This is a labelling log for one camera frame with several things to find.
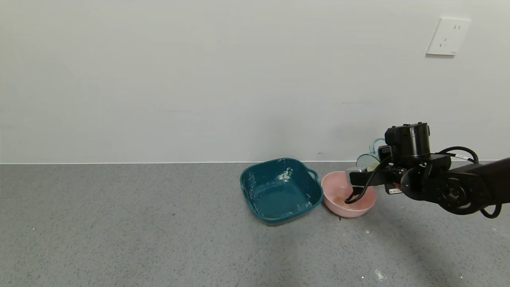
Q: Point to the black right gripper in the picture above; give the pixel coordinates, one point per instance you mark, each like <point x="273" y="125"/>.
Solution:
<point x="393" y="190"/>

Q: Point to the translucent green ribbed cup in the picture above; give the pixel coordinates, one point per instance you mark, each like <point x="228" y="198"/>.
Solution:
<point x="366" y="161"/>

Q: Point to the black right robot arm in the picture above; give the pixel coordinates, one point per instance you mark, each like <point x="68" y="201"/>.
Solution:
<point x="478" y="179"/>

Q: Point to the pink plastic bowl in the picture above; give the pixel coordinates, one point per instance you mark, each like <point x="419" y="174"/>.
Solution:
<point x="334" y="187"/>

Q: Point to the white powder residue clump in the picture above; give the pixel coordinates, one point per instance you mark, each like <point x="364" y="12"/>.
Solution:
<point x="284" y="174"/>

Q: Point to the teal square plastic basin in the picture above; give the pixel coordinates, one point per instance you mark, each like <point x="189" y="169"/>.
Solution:
<point x="275" y="197"/>

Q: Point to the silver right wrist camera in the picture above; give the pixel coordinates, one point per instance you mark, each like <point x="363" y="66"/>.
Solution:
<point x="356" y="176"/>

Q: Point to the white wall socket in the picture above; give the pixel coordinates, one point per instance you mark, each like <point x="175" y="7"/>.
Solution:
<point x="448" y="36"/>

